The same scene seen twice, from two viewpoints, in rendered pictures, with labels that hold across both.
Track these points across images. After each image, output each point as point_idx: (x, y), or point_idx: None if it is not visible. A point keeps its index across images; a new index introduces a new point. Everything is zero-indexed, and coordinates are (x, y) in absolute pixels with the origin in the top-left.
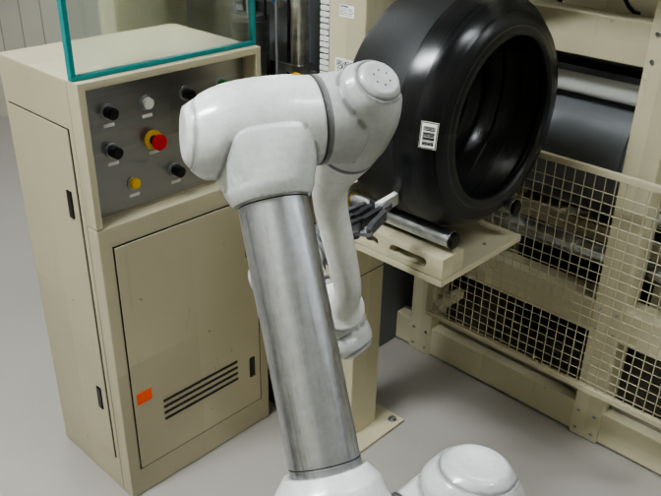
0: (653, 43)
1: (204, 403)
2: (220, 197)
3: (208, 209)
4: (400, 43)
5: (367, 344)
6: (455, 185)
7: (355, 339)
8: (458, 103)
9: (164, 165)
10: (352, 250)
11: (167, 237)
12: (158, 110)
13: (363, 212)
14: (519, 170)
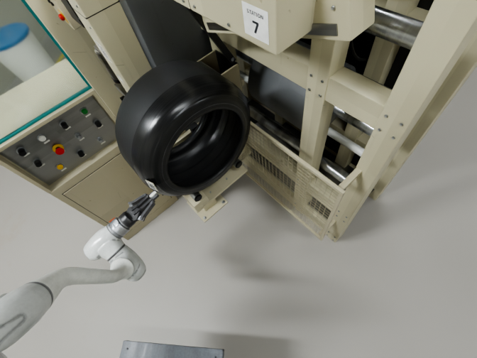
0: (309, 79)
1: None
2: (110, 155)
3: (105, 161)
4: (126, 133)
5: (140, 277)
6: (184, 190)
7: (133, 279)
8: (163, 169)
9: (72, 153)
10: (98, 280)
11: (89, 179)
12: (52, 136)
13: (143, 202)
14: (233, 155)
